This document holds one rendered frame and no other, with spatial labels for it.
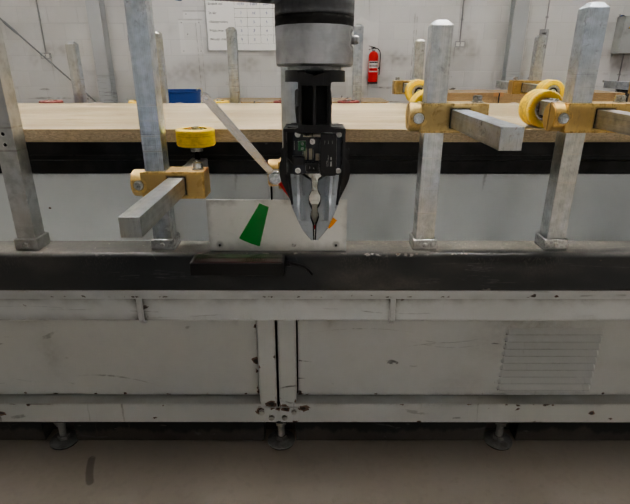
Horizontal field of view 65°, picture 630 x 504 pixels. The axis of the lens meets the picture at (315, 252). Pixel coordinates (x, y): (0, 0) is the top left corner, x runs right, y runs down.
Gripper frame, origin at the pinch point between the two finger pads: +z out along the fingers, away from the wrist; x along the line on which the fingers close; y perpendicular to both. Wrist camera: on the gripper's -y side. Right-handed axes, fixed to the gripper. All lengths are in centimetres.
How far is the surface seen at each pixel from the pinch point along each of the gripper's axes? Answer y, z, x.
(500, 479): -40, 81, 49
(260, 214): -24.6, 4.6, -10.3
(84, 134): -45, -8, -51
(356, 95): -134, -14, 15
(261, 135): -45.5, -7.6, -12.1
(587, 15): -25, -29, 44
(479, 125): -8.6, -12.9, 23.3
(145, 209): -3.7, -1.6, -24.0
